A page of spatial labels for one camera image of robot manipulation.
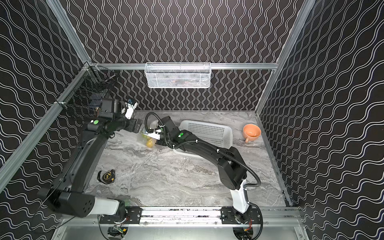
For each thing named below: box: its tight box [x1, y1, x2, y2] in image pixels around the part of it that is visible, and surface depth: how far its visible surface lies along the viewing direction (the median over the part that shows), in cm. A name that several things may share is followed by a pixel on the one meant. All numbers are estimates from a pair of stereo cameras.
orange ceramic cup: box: [242, 123, 262, 143], surface depth 105 cm
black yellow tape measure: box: [97, 169, 116, 184], surface depth 87 cm
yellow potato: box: [146, 140, 154, 148], surface depth 98 cm
